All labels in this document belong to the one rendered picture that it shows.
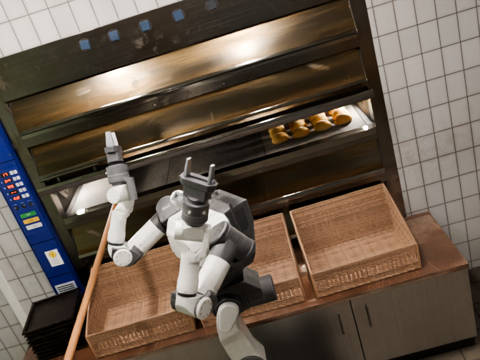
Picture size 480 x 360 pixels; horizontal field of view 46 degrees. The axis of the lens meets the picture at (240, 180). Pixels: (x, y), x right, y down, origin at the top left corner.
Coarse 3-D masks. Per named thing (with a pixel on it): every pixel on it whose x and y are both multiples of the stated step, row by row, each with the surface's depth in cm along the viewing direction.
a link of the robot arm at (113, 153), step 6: (108, 150) 228; (114, 150) 228; (120, 150) 234; (108, 156) 229; (114, 156) 229; (120, 156) 233; (108, 162) 230; (114, 162) 231; (120, 162) 233; (108, 168) 231; (114, 168) 230; (120, 168) 230; (126, 168) 233; (108, 174) 231; (114, 174) 230; (120, 174) 230
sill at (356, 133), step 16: (368, 128) 305; (304, 144) 310; (320, 144) 305; (336, 144) 306; (256, 160) 310; (272, 160) 308; (208, 176) 310; (224, 176) 310; (144, 192) 316; (160, 192) 312; (96, 208) 316
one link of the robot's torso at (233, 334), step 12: (228, 312) 232; (216, 324) 236; (228, 324) 235; (240, 324) 244; (228, 336) 238; (240, 336) 242; (252, 336) 254; (228, 348) 245; (240, 348) 245; (252, 348) 246
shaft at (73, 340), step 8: (112, 208) 302; (104, 232) 279; (104, 240) 272; (104, 248) 267; (96, 256) 259; (96, 264) 253; (96, 272) 248; (88, 288) 237; (88, 296) 232; (88, 304) 229; (80, 312) 222; (80, 320) 218; (80, 328) 215; (72, 336) 210; (72, 344) 206; (72, 352) 203
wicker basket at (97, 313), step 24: (144, 264) 325; (96, 288) 323; (120, 288) 328; (144, 288) 327; (168, 288) 328; (96, 312) 312; (120, 312) 324; (144, 312) 317; (168, 312) 286; (96, 336) 289; (120, 336) 290; (144, 336) 292; (168, 336) 292
